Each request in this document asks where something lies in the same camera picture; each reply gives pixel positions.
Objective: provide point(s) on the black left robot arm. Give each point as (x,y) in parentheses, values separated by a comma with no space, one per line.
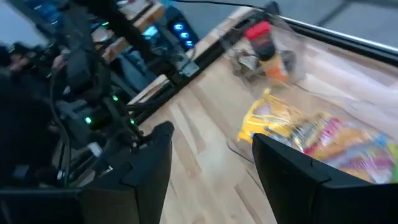
(93,62)

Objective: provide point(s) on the green pink ramen packet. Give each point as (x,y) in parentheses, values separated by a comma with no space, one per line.
(351,149)

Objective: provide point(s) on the yellow chicken ramen packet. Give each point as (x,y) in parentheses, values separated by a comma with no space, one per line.
(267,121)

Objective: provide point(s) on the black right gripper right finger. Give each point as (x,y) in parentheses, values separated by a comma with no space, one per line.
(289,180)

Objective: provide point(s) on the red-lidded spice jar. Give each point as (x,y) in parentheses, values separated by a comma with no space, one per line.
(259,34)

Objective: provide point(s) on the black aluminium table frame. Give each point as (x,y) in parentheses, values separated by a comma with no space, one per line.
(342,43)

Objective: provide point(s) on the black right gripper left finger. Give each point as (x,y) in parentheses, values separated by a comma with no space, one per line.
(143,186)

